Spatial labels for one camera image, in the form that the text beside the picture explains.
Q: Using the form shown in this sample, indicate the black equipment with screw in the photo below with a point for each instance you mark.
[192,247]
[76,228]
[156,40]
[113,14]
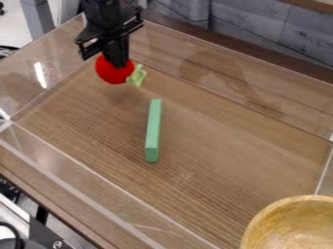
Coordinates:
[41,238]

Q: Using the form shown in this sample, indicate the red plush fruit green stem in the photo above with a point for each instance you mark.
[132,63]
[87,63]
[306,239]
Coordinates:
[129,74]

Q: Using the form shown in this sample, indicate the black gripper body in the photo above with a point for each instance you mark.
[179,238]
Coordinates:
[109,19]

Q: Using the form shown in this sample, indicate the green rectangular block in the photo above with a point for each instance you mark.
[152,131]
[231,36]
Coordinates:
[152,134]

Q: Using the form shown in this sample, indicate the wooden bowl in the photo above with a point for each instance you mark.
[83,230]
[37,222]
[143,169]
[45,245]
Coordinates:
[293,223]

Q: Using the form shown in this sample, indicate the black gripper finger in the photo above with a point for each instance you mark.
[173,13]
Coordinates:
[115,51]

